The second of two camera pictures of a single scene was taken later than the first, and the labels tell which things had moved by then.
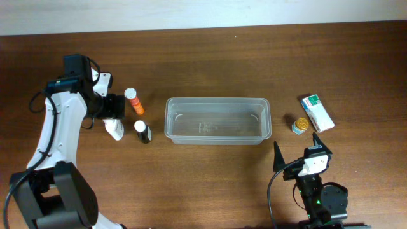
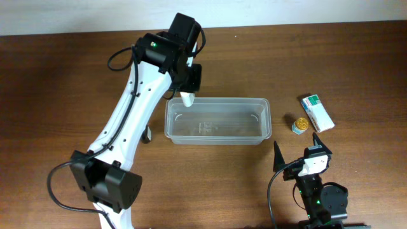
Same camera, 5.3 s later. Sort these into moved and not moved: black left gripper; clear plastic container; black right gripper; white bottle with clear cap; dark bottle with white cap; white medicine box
Moved: white bottle with clear cap; black left gripper
Not moved: white medicine box; dark bottle with white cap; black right gripper; clear plastic container
